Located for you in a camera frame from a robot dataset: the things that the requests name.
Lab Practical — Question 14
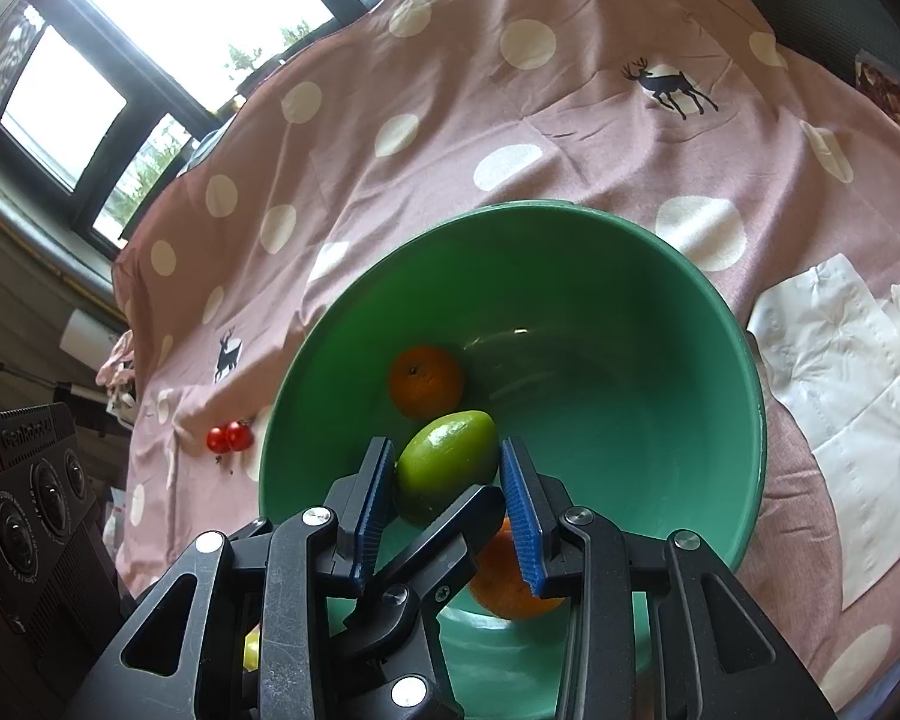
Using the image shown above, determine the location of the green jujube fruit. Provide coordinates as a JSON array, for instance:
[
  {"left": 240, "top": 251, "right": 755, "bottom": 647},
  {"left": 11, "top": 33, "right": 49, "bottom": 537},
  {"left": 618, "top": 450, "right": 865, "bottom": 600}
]
[{"left": 394, "top": 410, "right": 500, "bottom": 527}]

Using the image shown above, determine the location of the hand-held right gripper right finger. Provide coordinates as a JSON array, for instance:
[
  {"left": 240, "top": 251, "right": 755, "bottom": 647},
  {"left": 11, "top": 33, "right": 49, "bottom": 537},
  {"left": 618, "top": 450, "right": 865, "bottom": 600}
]
[{"left": 499, "top": 436, "right": 841, "bottom": 720}]

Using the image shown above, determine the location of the green plastic bowl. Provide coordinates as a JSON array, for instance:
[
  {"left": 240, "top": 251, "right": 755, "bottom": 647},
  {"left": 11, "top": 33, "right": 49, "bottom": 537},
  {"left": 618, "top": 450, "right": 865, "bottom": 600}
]
[{"left": 257, "top": 200, "right": 767, "bottom": 720}]

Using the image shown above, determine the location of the clear packet of nuts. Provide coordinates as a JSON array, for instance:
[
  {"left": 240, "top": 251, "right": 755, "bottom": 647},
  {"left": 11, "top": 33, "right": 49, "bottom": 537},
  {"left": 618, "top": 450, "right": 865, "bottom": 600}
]
[{"left": 853, "top": 51, "right": 900, "bottom": 137}]

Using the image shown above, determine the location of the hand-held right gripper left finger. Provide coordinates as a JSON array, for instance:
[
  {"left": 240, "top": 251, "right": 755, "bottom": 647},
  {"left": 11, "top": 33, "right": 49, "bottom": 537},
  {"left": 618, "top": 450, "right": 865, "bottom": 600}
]
[{"left": 64, "top": 436, "right": 397, "bottom": 720}]

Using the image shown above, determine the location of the pink plastic bag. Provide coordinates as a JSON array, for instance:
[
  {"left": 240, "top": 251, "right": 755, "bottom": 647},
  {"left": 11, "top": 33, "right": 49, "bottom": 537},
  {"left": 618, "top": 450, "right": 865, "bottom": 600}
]
[{"left": 94, "top": 330, "right": 140, "bottom": 391}]

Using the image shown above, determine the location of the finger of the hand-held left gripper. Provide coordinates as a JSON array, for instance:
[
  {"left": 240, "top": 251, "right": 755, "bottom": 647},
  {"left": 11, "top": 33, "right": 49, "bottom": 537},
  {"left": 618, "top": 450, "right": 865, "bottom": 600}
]
[{"left": 341, "top": 485, "right": 507, "bottom": 720}]

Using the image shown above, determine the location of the white plastic bag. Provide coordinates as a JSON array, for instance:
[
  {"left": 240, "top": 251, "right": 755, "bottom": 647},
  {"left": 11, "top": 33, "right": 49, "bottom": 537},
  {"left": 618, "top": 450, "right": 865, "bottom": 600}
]
[{"left": 105, "top": 386, "right": 140, "bottom": 428}]

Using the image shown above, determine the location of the white cylinder appliance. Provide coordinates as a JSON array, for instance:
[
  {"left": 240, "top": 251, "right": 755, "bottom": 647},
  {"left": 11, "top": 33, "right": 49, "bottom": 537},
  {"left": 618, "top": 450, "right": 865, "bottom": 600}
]
[{"left": 58, "top": 309, "right": 125, "bottom": 372}]

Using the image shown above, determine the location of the pink polka-dot deer blanket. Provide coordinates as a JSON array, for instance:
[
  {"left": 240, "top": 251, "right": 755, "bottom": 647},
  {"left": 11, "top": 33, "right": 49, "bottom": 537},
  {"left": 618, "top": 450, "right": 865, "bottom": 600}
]
[{"left": 109, "top": 0, "right": 900, "bottom": 717}]

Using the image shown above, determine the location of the flat white tissue sheet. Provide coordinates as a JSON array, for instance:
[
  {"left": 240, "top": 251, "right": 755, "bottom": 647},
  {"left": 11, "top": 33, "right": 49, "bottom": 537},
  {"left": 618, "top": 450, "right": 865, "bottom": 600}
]
[{"left": 746, "top": 253, "right": 900, "bottom": 612}]

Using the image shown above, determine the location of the large orange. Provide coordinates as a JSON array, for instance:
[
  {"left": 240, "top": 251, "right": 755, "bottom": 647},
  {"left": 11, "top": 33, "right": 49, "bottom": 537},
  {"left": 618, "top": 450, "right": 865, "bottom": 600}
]
[{"left": 388, "top": 345, "right": 466, "bottom": 419}]

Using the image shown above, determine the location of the black-framed window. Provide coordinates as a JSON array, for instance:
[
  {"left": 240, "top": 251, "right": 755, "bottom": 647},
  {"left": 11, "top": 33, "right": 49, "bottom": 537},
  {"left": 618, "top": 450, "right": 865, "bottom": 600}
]
[{"left": 0, "top": 0, "right": 451, "bottom": 256}]

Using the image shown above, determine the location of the small orange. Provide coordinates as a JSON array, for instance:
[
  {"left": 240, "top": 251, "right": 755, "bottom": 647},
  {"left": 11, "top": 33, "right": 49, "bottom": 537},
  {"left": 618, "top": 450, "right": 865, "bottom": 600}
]
[{"left": 466, "top": 517, "right": 567, "bottom": 622}]

